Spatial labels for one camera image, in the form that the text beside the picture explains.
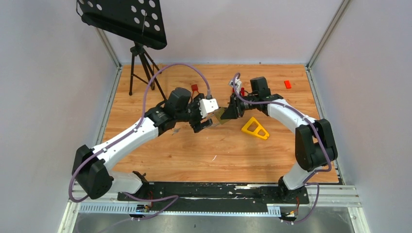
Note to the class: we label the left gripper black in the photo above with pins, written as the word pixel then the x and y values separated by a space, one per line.
pixel 197 125

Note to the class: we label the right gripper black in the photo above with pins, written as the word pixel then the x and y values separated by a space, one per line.
pixel 234 110

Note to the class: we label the brass padlock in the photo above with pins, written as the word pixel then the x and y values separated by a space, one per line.
pixel 217 117

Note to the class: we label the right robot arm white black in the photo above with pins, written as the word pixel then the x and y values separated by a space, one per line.
pixel 315 147

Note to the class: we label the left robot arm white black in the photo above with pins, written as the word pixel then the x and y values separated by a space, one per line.
pixel 92 168

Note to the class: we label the yellow triangular plastic piece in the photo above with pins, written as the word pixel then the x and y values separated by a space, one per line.
pixel 254 128

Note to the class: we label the small red block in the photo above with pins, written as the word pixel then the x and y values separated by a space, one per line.
pixel 287 84

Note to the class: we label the black music stand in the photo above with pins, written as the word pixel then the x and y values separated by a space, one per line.
pixel 140 21

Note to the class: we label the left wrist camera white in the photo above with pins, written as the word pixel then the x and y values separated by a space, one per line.
pixel 208 106

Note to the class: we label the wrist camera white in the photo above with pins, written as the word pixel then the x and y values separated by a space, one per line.
pixel 208 106
pixel 236 85

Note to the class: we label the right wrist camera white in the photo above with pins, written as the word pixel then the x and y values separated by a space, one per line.
pixel 236 85

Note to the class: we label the red cable lock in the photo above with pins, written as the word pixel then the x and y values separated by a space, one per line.
pixel 195 90

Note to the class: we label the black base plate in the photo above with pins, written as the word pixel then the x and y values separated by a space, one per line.
pixel 220 197

